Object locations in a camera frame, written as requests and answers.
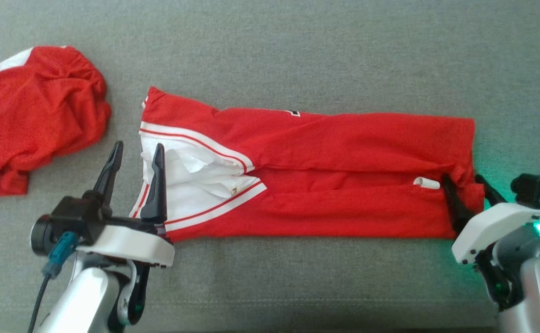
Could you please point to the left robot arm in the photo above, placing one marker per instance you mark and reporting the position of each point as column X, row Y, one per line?
column 84, row 300

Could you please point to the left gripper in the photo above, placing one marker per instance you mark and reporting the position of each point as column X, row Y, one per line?
column 126, row 243

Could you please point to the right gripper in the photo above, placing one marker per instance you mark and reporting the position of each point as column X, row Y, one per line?
column 492, row 224

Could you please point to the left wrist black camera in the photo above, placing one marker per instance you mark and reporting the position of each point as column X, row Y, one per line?
column 73, row 217

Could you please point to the yellow grey sofa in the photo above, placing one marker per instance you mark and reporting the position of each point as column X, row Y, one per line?
column 297, row 46

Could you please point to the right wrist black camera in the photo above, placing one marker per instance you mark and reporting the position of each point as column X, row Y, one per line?
column 536, row 187

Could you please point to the red shorts white stripe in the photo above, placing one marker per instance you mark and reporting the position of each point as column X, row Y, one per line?
column 34, row 111

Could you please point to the wrist black camera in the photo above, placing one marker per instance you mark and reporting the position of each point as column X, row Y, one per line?
column 536, row 187
column 73, row 217

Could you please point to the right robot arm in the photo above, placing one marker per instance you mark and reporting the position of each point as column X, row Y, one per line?
column 538, row 286

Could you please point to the red white basketball jersey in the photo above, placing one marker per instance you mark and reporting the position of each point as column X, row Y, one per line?
column 320, row 162

